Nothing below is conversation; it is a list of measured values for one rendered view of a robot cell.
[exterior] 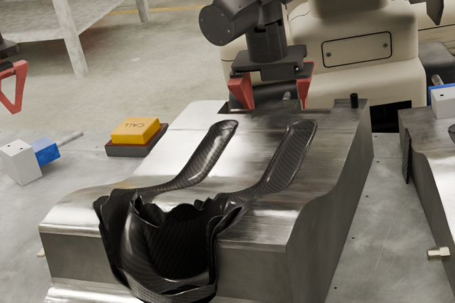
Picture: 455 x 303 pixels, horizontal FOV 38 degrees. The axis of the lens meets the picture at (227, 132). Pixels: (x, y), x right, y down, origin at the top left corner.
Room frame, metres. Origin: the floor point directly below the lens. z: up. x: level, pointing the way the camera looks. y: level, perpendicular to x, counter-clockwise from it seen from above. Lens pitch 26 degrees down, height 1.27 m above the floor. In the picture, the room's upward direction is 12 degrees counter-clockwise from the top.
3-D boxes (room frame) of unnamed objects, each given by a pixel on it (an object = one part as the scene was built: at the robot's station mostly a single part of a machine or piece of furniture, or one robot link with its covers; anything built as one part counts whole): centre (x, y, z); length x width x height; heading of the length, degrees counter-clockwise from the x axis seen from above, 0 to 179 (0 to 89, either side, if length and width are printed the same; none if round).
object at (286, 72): (0.89, -0.10, 0.88); 0.07 x 0.07 x 0.09; 72
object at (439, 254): (0.52, -0.18, 0.84); 0.02 x 0.01 x 0.02; 81
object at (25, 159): (0.98, 0.29, 0.83); 0.13 x 0.05 x 0.05; 126
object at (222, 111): (0.85, -0.02, 0.87); 0.05 x 0.05 x 0.04; 64
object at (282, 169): (0.63, 0.02, 0.92); 0.35 x 0.16 x 0.09; 154
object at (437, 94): (0.82, -0.31, 0.86); 0.13 x 0.05 x 0.05; 171
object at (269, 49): (0.90, -0.08, 0.96); 0.10 x 0.07 x 0.07; 72
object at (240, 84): (0.91, -0.06, 0.88); 0.07 x 0.07 x 0.09; 72
